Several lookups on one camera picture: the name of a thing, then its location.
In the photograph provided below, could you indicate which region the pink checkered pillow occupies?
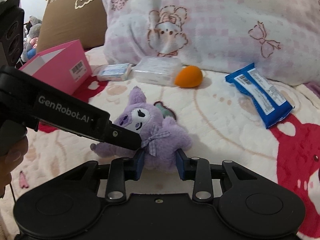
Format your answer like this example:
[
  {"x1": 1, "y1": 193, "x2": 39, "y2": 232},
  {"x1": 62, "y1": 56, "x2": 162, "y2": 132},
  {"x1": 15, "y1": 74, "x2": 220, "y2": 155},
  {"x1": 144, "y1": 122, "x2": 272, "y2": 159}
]
[{"x1": 102, "y1": 0, "x2": 319, "y2": 86}]

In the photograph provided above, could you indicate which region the small blue-white tissue pack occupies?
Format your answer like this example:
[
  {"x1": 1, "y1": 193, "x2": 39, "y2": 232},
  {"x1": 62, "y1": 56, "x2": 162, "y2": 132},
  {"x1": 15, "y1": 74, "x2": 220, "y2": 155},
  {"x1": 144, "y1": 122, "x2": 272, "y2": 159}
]
[{"x1": 97, "y1": 63, "x2": 133, "y2": 81}]

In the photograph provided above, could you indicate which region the pink cardboard box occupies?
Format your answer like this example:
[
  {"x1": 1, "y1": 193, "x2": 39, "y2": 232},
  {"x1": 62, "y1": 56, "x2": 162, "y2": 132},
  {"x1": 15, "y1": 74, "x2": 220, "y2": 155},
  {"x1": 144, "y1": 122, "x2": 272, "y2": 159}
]
[{"x1": 20, "y1": 40, "x2": 92, "y2": 95}]

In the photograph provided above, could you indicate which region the cream bear-print blanket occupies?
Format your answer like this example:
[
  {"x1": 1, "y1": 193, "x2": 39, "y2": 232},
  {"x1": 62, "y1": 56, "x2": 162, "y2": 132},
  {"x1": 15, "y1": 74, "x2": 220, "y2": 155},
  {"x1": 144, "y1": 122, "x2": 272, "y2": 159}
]
[{"x1": 0, "y1": 45, "x2": 320, "y2": 240}]

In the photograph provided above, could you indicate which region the clear plastic cotton pack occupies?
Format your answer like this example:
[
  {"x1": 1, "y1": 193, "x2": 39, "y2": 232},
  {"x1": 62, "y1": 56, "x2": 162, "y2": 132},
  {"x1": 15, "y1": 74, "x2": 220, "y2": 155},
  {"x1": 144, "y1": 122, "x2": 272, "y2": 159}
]
[{"x1": 132, "y1": 56, "x2": 182, "y2": 87}]

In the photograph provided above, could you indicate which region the brown cloud pillow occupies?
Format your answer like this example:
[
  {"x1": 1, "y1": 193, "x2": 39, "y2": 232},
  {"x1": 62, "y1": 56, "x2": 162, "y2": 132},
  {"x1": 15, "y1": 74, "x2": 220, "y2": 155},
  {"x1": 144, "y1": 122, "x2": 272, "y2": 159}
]
[{"x1": 37, "y1": 0, "x2": 107, "y2": 53}]

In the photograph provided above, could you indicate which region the person's left hand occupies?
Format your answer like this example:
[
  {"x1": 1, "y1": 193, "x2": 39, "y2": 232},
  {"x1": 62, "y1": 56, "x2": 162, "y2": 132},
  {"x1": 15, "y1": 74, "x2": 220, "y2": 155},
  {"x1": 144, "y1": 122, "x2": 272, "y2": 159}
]
[{"x1": 0, "y1": 136, "x2": 28, "y2": 198}]

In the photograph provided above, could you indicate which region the purple plush toy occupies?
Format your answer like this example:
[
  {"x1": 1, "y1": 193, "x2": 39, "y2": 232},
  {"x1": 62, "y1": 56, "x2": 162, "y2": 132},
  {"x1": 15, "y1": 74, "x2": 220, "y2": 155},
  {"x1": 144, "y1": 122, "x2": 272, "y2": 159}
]
[{"x1": 90, "y1": 86, "x2": 193, "y2": 173}]

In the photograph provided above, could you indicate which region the grey plush doll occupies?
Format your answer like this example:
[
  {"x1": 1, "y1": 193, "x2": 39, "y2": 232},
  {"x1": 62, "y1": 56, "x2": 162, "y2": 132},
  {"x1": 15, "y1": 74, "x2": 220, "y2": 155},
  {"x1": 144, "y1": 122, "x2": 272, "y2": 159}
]
[{"x1": 21, "y1": 16, "x2": 42, "y2": 62}]

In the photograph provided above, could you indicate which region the orange makeup sponge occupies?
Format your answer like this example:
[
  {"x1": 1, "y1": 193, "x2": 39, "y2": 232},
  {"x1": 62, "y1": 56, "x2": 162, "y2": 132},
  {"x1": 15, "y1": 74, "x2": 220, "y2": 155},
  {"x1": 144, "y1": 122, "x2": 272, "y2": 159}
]
[{"x1": 174, "y1": 66, "x2": 203, "y2": 88}]

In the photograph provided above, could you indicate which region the blue snack packet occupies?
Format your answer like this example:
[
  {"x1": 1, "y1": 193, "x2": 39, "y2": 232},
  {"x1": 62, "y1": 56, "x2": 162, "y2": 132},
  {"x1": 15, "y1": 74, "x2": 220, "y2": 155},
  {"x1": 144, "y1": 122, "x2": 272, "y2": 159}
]
[{"x1": 225, "y1": 63, "x2": 294, "y2": 129}]

